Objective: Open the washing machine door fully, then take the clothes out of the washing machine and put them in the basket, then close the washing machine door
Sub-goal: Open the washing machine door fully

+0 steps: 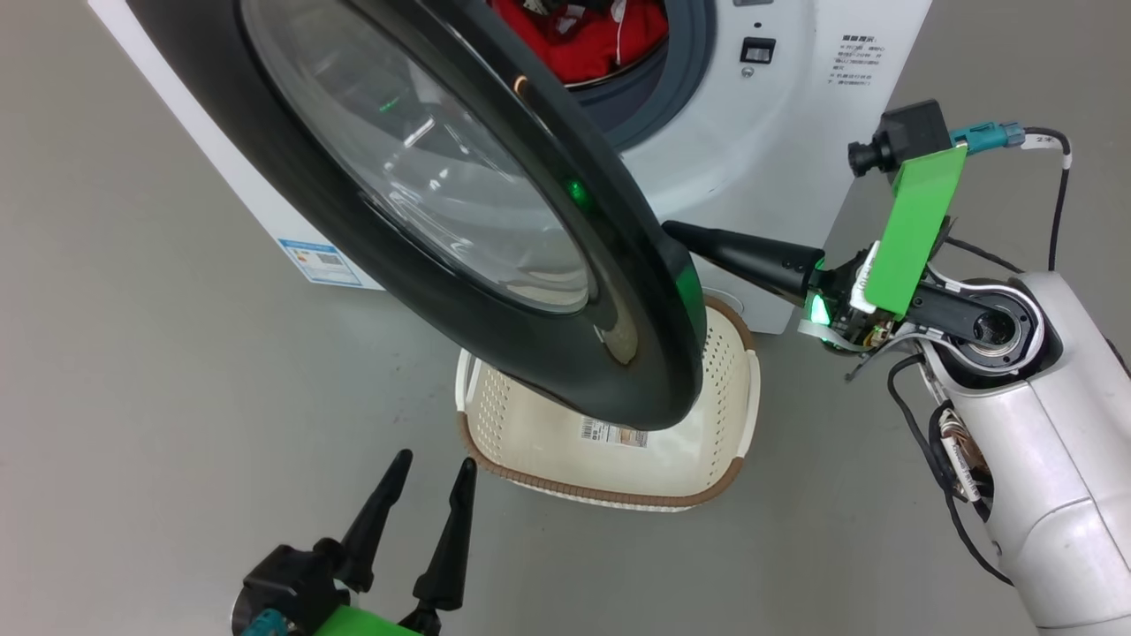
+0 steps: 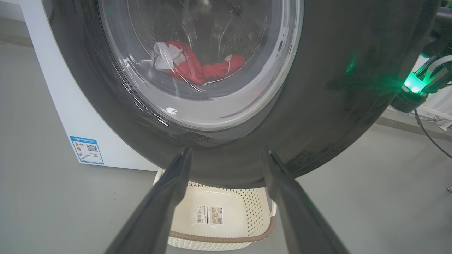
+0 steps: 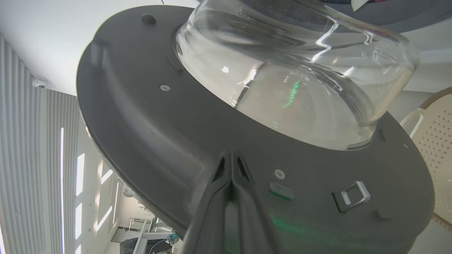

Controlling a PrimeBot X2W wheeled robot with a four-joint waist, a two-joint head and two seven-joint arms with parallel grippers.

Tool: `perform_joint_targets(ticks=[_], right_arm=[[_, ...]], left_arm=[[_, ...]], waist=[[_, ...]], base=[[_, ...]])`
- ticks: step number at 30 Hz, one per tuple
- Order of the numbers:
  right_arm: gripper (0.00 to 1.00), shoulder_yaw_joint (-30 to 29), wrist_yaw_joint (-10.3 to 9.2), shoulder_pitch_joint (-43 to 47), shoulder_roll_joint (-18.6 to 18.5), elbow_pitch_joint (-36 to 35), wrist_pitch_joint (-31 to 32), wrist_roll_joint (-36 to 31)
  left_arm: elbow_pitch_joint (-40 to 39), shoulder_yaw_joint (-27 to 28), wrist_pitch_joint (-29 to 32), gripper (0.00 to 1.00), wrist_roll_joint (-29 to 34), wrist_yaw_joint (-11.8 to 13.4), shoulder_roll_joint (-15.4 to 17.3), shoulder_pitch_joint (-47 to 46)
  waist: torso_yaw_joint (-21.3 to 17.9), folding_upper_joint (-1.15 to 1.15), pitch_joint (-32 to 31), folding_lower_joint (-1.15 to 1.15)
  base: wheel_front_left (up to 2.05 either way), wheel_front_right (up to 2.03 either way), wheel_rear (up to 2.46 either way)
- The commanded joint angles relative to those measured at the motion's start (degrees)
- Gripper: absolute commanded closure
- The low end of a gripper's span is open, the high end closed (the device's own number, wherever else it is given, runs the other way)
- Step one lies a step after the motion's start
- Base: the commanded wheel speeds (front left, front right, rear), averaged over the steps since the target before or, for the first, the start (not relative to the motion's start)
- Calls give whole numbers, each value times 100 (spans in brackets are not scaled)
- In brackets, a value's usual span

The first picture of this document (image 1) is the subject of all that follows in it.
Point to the blue white energy label sticker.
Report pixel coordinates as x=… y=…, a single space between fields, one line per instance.
x=320 y=262

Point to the paper label sticker in basket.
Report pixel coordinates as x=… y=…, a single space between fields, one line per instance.
x=612 y=433

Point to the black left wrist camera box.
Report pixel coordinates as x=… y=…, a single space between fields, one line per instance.
x=287 y=579

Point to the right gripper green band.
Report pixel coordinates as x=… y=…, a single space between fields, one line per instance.
x=919 y=221

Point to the grey rubber door gasket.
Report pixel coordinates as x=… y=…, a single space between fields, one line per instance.
x=671 y=97

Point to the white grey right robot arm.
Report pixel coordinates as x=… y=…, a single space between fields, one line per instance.
x=1060 y=442

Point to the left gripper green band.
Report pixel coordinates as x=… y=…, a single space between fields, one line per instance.
x=371 y=624

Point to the cream perforated basket brown rim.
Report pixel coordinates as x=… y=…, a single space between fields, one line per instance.
x=689 y=459

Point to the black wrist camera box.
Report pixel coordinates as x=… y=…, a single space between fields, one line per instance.
x=910 y=132
x=287 y=579

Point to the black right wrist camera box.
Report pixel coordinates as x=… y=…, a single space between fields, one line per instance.
x=910 y=132

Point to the black round glass washer door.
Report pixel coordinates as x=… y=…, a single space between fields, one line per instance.
x=459 y=132

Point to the red and white garment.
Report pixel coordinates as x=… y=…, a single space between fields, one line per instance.
x=574 y=44

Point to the white front-load washing machine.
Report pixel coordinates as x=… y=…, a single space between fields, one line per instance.
x=751 y=177

